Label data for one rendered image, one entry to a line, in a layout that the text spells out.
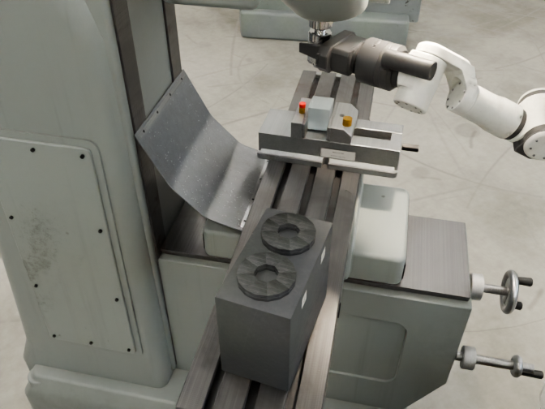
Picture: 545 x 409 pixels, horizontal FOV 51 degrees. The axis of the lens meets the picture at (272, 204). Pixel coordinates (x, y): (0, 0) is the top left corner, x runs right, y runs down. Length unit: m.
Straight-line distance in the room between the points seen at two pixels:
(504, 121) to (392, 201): 0.44
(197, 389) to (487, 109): 0.72
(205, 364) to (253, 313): 0.20
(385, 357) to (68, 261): 0.87
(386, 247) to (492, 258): 1.29
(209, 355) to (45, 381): 1.03
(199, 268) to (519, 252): 1.61
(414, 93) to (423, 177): 1.92
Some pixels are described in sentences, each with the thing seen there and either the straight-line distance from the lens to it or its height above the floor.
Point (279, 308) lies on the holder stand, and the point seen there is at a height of 1.10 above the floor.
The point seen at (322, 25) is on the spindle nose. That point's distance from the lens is 1.17.
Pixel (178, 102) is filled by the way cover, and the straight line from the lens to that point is 1.43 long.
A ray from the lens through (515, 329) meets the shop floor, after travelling 2.38.
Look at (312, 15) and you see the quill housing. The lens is 1.12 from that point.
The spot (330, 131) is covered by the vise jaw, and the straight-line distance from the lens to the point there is 1.35.
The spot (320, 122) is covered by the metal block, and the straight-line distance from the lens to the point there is 1.38.
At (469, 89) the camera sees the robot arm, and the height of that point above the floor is 1.23.
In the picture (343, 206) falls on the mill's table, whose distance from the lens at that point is 1.29.
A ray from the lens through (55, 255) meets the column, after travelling 1.55.
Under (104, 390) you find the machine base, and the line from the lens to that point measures 1.88.
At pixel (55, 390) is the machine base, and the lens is 1.97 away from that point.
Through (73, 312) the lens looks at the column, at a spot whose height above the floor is 0.49.
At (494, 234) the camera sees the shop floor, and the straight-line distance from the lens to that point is 2.73.
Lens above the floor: 1.73
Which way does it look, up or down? 40 degrees down
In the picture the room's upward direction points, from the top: straight up
